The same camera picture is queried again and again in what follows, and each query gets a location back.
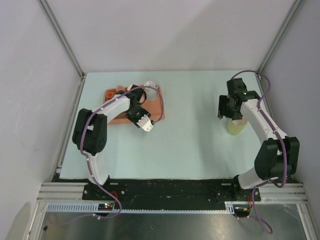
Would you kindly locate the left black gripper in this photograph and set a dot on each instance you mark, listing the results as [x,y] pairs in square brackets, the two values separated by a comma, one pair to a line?
[135,120]

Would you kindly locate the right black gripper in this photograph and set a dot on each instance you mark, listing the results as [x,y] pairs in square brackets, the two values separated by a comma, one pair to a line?
[222,111]

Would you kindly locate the yellow faceted mug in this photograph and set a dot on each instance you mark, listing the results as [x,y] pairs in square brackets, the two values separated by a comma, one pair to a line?
[234,127]

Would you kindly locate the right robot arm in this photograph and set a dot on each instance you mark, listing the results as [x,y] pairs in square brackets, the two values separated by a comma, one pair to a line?
[278,154]

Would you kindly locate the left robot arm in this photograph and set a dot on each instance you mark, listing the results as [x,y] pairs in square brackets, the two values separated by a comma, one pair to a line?
[91,127]

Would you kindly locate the large peach mug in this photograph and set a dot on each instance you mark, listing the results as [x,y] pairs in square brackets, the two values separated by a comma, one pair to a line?
[137,96]

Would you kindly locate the clear glass mug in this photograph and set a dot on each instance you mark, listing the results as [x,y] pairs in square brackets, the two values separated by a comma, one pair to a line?
[150,90]

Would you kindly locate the small pink mug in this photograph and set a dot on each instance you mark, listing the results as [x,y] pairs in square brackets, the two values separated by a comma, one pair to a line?
[120,88]

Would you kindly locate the orange mug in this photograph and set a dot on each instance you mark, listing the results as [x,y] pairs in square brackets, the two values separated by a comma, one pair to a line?
[109,95]

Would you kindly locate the salmon plastic tray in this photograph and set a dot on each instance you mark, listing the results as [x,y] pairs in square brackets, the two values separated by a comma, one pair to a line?
[153,107]

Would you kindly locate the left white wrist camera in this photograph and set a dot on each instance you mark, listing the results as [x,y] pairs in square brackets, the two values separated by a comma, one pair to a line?
[145,123]

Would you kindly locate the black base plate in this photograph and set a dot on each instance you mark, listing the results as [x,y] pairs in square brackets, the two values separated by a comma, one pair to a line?
[170,194]

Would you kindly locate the white cable duct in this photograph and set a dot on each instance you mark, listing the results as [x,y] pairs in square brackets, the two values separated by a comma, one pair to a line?
[69,207]

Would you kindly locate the aluminium front rail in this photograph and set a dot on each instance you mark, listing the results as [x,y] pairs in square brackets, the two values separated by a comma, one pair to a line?
[291,193]

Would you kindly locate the right aluminium frame post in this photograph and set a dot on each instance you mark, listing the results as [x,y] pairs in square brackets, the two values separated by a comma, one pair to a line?
[281,33]

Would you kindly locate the aluminium frame post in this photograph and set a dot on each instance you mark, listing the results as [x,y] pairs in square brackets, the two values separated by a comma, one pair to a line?
[281,33]
[57,29]

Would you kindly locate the left aluminium frame post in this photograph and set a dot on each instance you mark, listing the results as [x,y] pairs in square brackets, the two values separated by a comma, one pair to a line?
[57,29]

